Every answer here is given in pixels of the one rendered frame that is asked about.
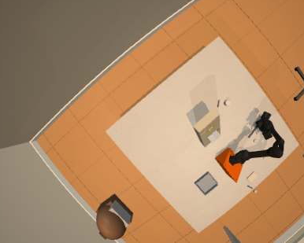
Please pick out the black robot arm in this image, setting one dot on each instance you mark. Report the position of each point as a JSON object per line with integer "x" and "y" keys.
{"x": 274, "y": 151}

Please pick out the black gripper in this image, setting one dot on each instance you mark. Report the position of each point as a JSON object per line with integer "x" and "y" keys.
{"x": 266, "y": 133}

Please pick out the beige service panel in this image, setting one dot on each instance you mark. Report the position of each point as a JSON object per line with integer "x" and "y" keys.
{"x": 212, "y": 118}

